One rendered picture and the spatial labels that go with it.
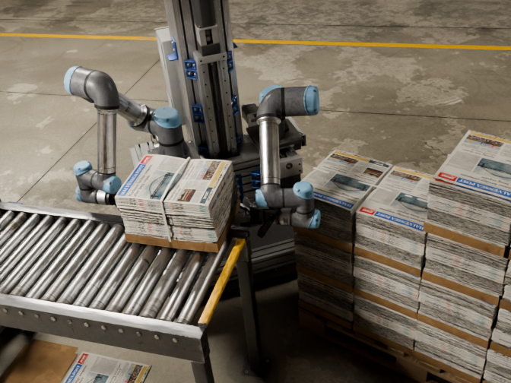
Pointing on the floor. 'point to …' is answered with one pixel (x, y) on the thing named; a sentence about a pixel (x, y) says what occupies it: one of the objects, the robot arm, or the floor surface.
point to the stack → (477, 312)
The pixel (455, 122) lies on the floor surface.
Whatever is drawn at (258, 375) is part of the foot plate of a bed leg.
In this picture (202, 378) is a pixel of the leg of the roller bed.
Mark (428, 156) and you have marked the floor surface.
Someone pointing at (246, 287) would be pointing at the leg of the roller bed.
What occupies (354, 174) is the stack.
